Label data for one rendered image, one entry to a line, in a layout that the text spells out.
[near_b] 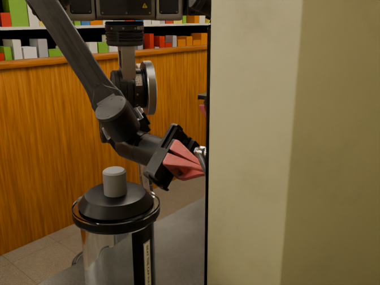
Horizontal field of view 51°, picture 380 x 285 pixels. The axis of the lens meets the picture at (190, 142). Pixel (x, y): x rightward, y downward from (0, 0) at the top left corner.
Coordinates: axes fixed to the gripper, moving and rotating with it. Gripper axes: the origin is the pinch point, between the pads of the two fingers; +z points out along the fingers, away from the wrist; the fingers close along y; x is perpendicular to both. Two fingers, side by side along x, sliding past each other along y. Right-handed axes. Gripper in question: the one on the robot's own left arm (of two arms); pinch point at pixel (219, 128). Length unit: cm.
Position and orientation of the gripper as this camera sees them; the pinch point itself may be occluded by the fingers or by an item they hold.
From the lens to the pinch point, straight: 106.7
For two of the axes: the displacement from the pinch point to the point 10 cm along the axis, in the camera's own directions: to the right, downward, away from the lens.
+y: 7.6, 1.9, -6.2
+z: 0.0, 9.6, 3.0
